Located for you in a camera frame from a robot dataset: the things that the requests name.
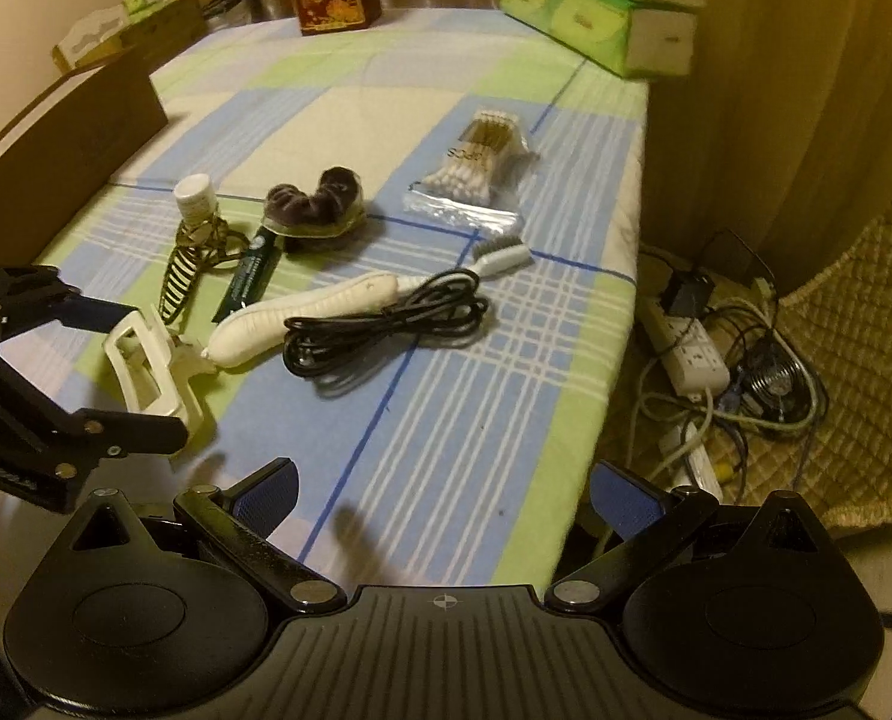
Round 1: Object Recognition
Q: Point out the small white bottle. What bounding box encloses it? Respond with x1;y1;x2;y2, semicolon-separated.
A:
174;175;220;224

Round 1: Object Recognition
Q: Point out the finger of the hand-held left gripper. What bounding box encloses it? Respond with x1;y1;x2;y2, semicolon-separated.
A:
0;356;190;466
0;265;141;355

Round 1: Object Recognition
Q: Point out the coiled black cable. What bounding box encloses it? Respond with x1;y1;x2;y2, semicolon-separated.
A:
283;268;493;385

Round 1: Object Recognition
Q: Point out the bag of cotton swabs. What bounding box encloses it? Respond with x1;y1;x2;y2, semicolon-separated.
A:
403;107;543;235

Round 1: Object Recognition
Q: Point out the small brown cardboard box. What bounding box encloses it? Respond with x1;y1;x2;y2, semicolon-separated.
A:
119;0;208;65

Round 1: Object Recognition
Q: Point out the stack of green tissue packs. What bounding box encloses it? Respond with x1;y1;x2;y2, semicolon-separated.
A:
500;0;714;81

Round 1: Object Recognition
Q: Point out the white power strip with cables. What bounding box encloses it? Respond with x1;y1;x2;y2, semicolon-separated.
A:
636;229;829;500

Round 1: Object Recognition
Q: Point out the tissue box with white top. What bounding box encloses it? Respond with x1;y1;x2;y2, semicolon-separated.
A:
50;2;136;74

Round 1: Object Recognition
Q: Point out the quilted yellow mat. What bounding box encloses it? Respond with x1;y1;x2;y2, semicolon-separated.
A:
746;165;892;537

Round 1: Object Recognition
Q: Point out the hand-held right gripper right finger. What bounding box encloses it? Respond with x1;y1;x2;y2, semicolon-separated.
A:
542;460;831;614

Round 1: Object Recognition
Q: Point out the dark green toothpaste tube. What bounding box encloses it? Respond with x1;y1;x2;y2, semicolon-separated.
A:
212;231;280;320

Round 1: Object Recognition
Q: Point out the white hair claw clip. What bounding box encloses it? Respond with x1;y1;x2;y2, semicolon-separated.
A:
103;305;216;460

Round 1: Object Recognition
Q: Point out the beige curtain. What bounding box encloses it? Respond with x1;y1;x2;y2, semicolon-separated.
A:
363;0;892;293

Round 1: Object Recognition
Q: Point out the dark scrunchie in plastic pack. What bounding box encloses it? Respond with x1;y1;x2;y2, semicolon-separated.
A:
260;163;370;242

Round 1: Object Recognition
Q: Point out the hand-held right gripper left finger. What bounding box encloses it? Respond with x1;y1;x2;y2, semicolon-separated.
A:
71;456;349;617

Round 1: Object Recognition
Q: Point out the white electric toothbrush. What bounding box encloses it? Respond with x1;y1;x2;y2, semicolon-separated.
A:
200;238;534;370

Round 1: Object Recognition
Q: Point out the striped yellow black hair clip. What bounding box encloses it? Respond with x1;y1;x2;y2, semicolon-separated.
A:
157;219;231;329

